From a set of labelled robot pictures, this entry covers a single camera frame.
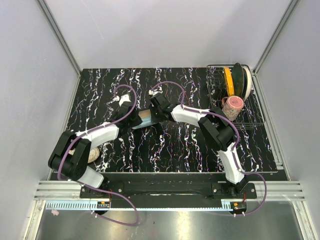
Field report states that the black glasses case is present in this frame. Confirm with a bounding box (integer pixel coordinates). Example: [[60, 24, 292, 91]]
[[132, 109, 156, 130]]

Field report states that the light blue cleaning cloth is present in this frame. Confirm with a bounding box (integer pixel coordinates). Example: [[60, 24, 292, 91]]
[[132, 117, 154, 130]]

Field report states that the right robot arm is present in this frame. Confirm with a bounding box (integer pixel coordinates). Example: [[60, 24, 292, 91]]
[[149, 90, 248, 199]]

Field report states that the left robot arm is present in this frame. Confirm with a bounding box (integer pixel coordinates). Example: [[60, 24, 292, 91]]
[[48, 101, 142, 198]]

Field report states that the beige patterned round coaster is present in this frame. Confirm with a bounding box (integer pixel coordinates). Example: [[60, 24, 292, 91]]
[[78, 147, 101, 164]]

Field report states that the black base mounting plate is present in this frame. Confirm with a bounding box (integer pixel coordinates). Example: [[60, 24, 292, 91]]
[[79, 172, 257, 201]]

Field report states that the pink patterned mug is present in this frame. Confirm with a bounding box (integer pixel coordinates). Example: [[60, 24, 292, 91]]
[[221, 95, 244, 121]]

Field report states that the yellow plate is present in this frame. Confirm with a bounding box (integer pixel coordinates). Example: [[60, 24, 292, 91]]
[[223, 66, 235, 97]]

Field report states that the dark green plate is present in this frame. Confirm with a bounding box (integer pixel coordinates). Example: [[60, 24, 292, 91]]
[[231, 62, 246, 99]]

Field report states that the white plate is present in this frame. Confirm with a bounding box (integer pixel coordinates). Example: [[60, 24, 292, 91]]
[[242, 66, 253, 101]]

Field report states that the small pink scrap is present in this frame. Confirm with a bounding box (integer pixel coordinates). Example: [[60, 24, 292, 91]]
[[51, 209, 59, 216]]

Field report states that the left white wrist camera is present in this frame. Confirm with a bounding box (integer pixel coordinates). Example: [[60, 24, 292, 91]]
[[113, 93, 132, 107]]

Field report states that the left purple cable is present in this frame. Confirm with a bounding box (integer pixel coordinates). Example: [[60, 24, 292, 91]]
[[57, 84, 141, 227]]

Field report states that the purple cable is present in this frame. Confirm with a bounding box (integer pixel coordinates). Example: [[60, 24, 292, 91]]
[[149, 81, 268, 217], [57, 84, 141, 227]]

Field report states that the black wire dish rack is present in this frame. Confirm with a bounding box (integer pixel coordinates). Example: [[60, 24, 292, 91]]
[[206, 62, 265, 130]]

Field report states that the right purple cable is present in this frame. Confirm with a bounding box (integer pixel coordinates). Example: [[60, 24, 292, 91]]
[[149, 81, 268, 217]]

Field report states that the aluminium rail frame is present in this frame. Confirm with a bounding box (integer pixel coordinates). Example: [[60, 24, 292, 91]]
[[33, 181, 305, 212]]

